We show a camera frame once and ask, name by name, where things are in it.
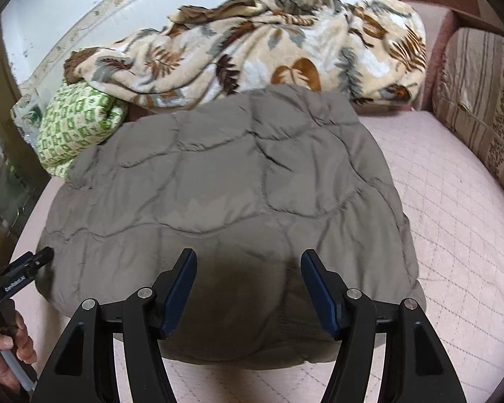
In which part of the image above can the pink upholstered bed frame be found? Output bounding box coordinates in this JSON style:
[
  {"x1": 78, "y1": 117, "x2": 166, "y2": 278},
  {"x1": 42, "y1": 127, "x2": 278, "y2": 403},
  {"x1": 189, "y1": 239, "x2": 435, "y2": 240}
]
[{"x1": 397, "y1": 0, "x2": 504, "y2": 112}]

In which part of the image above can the leaf print fleece blanket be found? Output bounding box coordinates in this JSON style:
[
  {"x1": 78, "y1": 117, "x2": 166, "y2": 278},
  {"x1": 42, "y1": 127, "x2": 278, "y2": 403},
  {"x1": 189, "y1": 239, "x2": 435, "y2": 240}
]
[{"x1": 64, "y1": 0, "x2": 427, "y2": 114}]

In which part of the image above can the striped floral cushion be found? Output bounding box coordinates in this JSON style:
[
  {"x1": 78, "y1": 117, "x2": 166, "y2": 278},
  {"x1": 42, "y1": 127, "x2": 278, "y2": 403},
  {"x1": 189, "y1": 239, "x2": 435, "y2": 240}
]
[{"x1": 432, "y1": 27, "x2": 504, "y2": 219}]

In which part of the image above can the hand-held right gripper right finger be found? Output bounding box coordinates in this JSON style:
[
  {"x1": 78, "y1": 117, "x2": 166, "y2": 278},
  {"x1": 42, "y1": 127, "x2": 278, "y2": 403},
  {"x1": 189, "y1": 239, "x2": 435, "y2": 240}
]
[{"x1": 300, "y1": 249, "x2": 475, "y2": 403}]

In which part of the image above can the wooden door with glass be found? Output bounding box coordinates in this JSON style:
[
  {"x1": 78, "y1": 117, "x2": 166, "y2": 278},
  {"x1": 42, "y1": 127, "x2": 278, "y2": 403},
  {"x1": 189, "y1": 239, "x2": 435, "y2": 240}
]
[{"x1": 0, "y1": 21, "x2": 51, "y2": 261}]

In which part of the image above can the clear plastic bag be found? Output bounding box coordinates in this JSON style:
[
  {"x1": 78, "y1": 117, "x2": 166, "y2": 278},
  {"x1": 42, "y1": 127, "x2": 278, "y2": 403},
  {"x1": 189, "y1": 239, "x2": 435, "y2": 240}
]
[{"x1": 10, "y1": 92, "x2": 45, "y2": 139}]

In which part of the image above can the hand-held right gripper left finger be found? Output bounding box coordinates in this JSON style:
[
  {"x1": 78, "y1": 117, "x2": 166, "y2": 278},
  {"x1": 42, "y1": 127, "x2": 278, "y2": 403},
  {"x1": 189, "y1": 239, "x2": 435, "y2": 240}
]
[{"x1": 30, "y1": 249, "x2": 198, "y2": 403}]

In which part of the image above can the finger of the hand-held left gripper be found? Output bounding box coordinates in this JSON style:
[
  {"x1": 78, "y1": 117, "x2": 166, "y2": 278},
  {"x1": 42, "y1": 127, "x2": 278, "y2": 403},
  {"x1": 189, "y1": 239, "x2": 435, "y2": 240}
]
[{"x1": 0, "y1": 247, "x2": 54, "y2": 294}]

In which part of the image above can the green patterned cloth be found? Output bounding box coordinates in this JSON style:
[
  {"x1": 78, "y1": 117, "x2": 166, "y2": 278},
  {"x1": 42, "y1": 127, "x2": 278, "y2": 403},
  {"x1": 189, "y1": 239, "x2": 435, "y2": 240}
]
[{"x1": 37, "y1": 80, "x2": 129, "y2": 178}]

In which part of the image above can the grey quilted jacket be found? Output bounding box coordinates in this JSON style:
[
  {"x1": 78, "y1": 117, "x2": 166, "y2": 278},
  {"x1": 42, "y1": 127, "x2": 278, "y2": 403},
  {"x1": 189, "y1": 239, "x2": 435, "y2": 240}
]
[{"x1": 34, "y1": 84, "x2": 425, "y2": 372}]

